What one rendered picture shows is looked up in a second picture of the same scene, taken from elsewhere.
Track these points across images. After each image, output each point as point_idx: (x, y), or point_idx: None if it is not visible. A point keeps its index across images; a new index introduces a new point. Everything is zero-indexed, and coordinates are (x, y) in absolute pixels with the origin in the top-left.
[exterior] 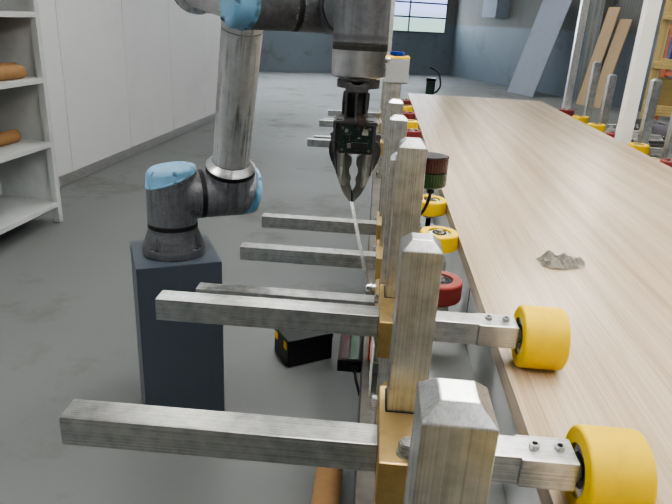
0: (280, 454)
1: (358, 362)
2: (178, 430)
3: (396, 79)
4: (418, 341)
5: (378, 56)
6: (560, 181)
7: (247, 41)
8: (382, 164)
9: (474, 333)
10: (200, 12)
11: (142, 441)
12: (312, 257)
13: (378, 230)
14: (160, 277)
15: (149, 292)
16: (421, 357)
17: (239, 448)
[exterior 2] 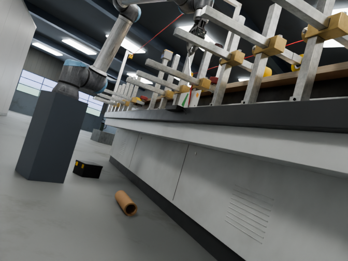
0: (251, 34)
1: (183, 107)
2: (232, 19)
3: (168, 57)
4: (274, 25)
5: None
6: None
7: (127, 25)
8: (156, 84)
9: (250, 66)
10: (121, 5)
11: (223, 19)
12: (161, 81)
13: (168, 91)
14: (64, 100)
15: (57, 104)
16: (274, 29)
17: (243, 29)
